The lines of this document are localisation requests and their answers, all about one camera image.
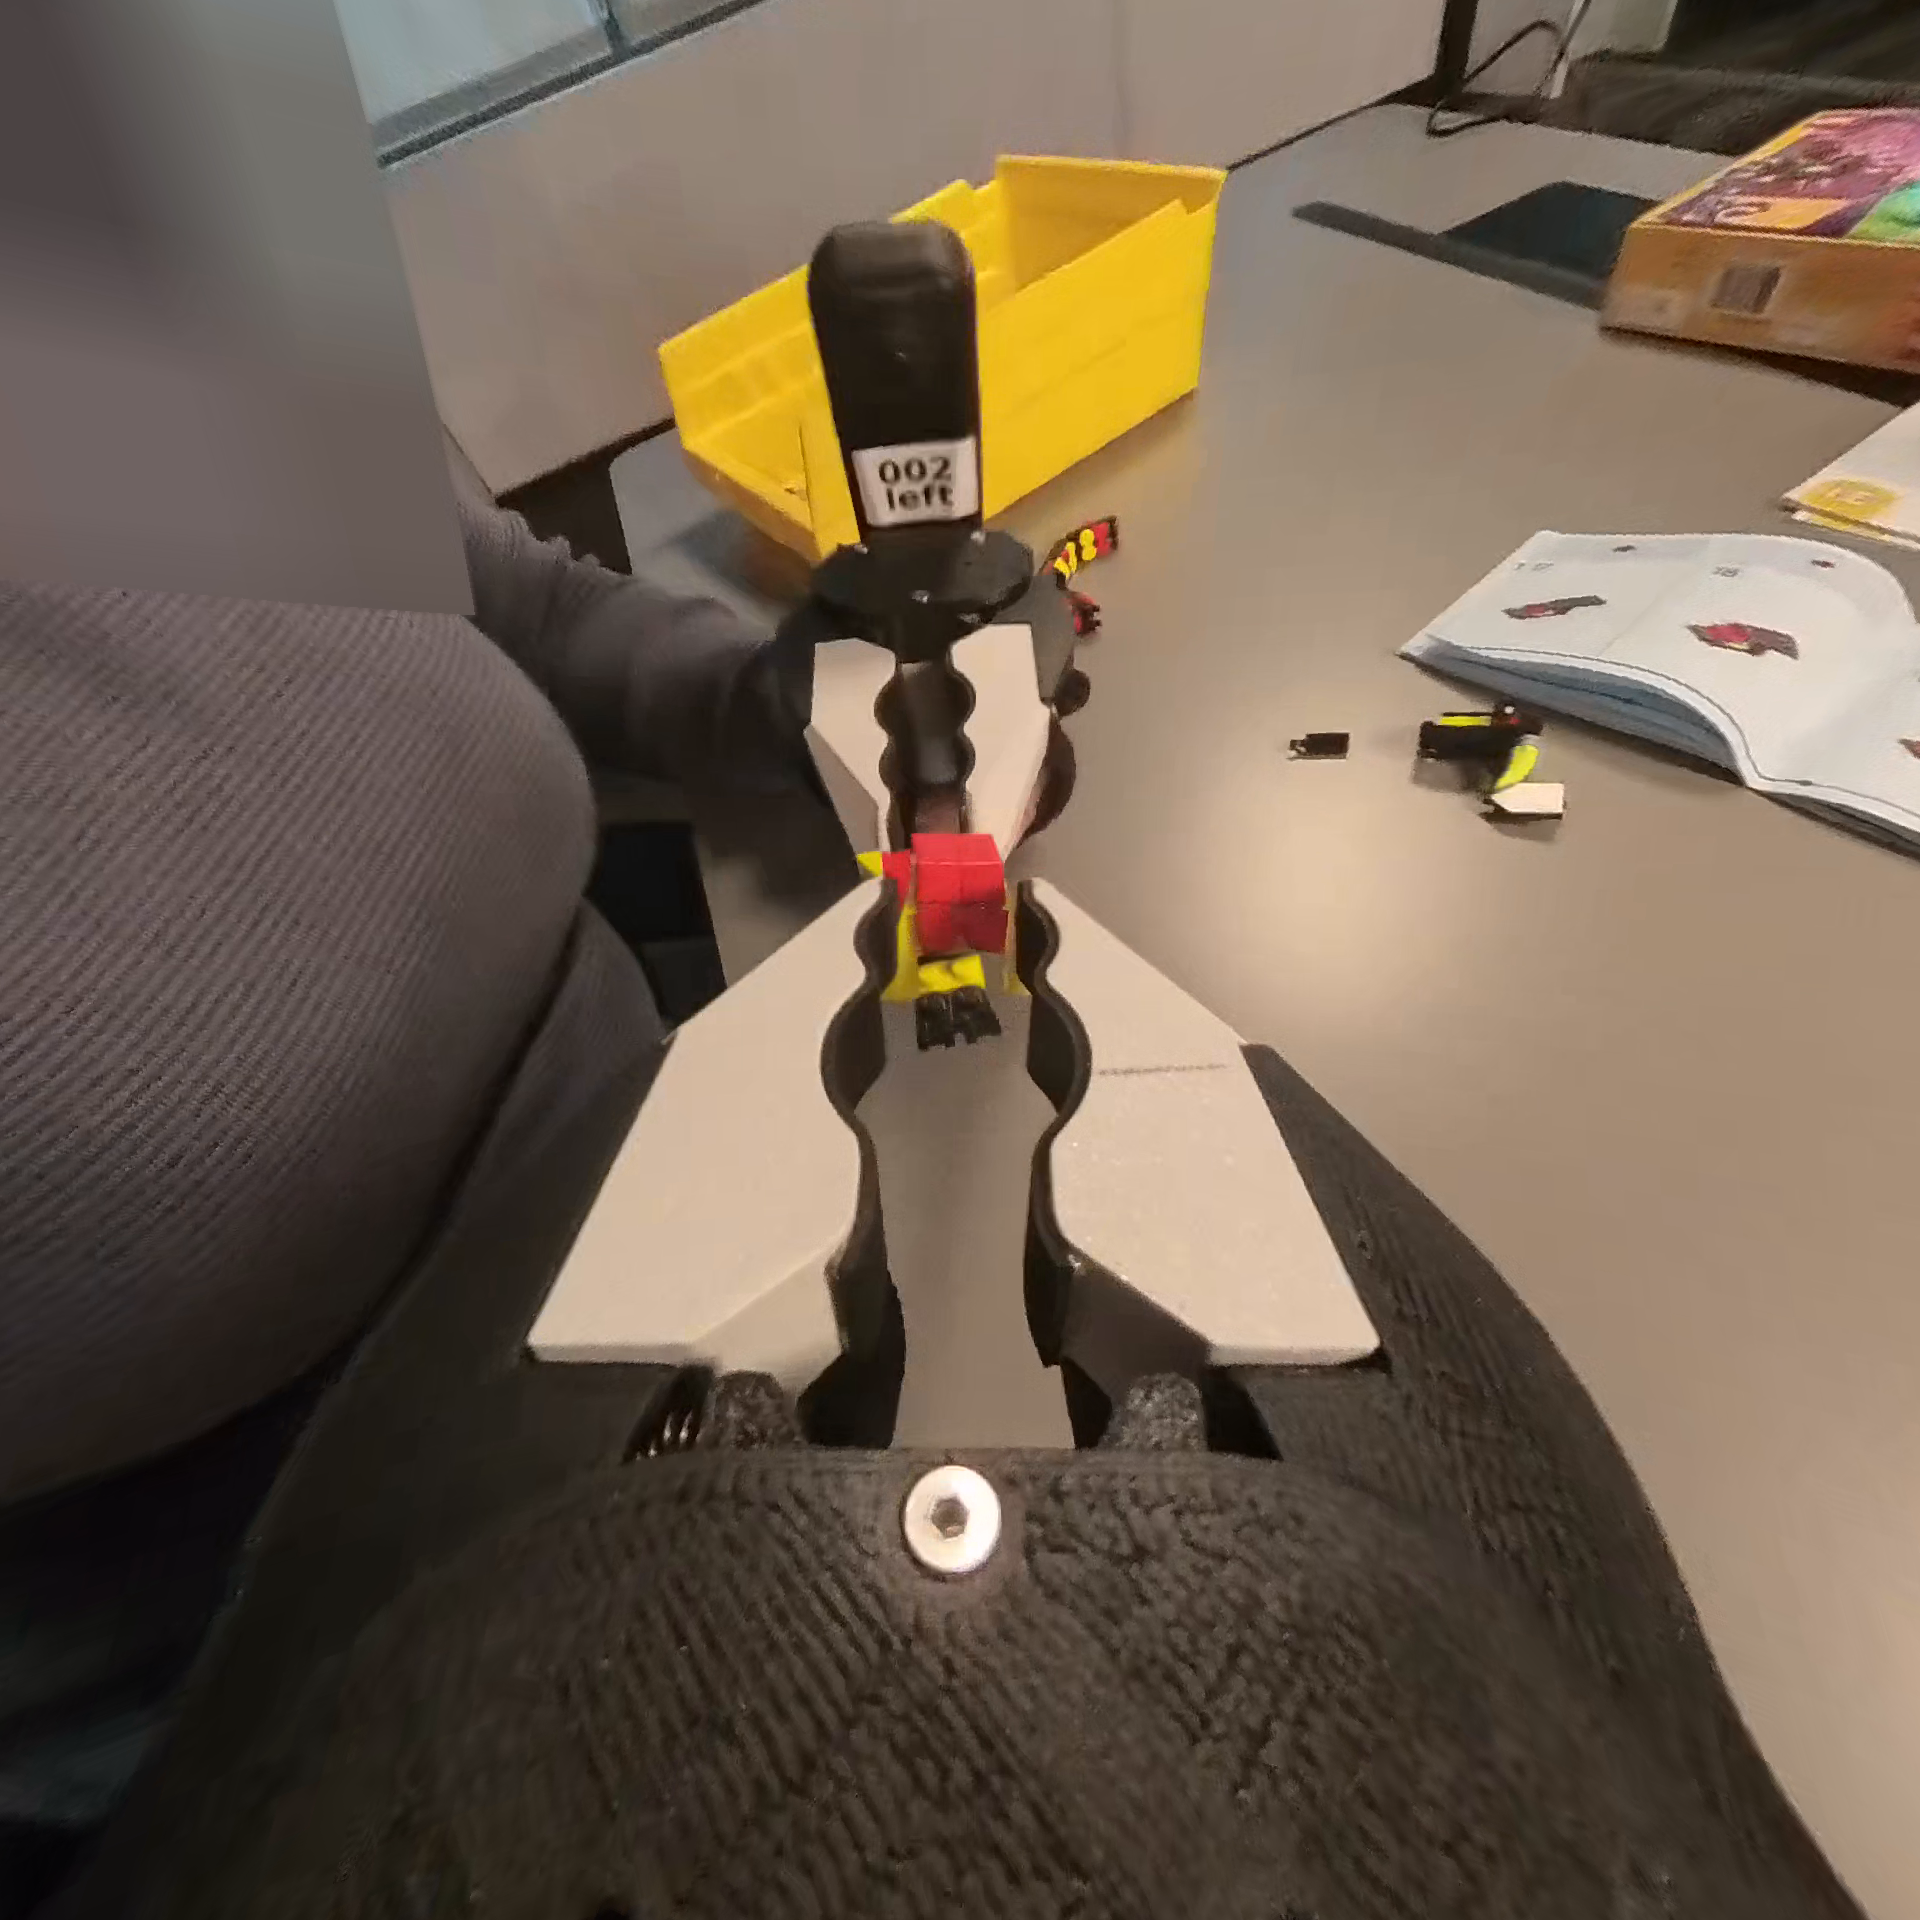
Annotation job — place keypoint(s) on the blue instruction booklet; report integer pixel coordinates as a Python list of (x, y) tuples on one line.
[(1722, 656)]

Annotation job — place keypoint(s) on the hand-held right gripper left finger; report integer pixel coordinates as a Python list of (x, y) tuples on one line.
[(710, 1194)]

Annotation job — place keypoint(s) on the lego set box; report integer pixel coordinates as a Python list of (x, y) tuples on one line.
[(1768, 255)]

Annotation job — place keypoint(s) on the white cover instruction booklet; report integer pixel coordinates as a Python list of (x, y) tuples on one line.
[(1868, 480)]

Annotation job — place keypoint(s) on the small flat lego piece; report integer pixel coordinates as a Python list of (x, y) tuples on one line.
[(1524, 801)]

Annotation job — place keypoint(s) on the yellow plastic bin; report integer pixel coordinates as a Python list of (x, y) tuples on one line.
[(1083, 301)]

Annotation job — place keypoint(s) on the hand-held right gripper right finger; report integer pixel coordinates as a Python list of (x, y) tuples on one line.
[(1195, 1194)]

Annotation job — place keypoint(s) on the person's left forearm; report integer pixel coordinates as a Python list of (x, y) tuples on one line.
[(632, 656)]

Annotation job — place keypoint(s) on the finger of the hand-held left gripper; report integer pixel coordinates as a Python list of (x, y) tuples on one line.
[(848, 732), (1011, 710)]

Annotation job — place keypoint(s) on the red yellow black lego assembly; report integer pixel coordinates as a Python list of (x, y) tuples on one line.
[(961, 889)]

